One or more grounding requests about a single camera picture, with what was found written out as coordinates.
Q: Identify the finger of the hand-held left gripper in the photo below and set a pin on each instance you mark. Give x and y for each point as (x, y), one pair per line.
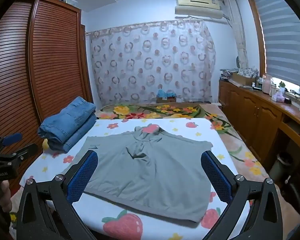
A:
(27, 150)
(13, 138)

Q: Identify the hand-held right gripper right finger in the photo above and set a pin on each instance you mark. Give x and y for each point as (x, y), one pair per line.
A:
(216, 177)

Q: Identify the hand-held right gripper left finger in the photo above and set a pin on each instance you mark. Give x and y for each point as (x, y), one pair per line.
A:
(83, 177)

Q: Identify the grey-green pants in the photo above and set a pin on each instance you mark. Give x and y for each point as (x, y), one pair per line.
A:
(145, 180)

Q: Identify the person's left hand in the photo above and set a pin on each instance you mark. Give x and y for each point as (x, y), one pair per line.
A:
(5, 197)

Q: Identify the yellow garment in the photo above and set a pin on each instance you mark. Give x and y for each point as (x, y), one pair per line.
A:
(45, 144)

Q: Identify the strawberry printed white sheet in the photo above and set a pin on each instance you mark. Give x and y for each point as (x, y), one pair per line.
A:
(230, 140)

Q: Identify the folded blue jeans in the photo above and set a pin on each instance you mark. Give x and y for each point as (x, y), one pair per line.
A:
(70, 120)

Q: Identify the grey trash bin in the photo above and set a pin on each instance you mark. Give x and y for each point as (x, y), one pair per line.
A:
(282, 167)

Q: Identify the long wooden cabinet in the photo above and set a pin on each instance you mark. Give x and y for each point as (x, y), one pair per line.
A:
(252, 115)

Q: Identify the floral blanket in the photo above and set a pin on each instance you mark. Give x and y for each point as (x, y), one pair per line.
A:
(165, 110)

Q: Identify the wooden louvered wardrobe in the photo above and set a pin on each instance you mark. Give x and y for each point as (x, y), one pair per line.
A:
(52, 55)

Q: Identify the small cardboard box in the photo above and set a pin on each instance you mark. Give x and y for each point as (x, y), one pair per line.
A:
(166, 100)

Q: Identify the pink tissue pack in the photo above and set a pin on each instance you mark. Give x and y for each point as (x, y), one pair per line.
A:
(278, 97)

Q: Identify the stack of folded cloths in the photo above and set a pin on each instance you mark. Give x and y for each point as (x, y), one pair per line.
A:
(227, 73)

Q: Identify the pink bottle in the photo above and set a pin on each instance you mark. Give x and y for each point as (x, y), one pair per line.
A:
(267, 85)

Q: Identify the floral printed cloth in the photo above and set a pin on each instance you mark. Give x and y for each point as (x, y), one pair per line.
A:
(248, 72)

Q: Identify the small green plant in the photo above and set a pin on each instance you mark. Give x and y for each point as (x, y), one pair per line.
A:
(282, 85)

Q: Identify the circle patterned sheer curtain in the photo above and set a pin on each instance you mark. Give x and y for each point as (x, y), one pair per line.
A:
(152, 62)

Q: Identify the clear storage box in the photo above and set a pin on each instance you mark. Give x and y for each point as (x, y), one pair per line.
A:
(67, 0)

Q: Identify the tied cream curtain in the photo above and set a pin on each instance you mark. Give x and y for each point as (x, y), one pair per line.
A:
(238, 30)

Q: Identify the grey striped window blind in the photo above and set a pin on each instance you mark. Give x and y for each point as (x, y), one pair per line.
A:
(285, 37)

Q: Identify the cream wall air conditioner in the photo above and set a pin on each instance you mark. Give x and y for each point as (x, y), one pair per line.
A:
(198, 6)

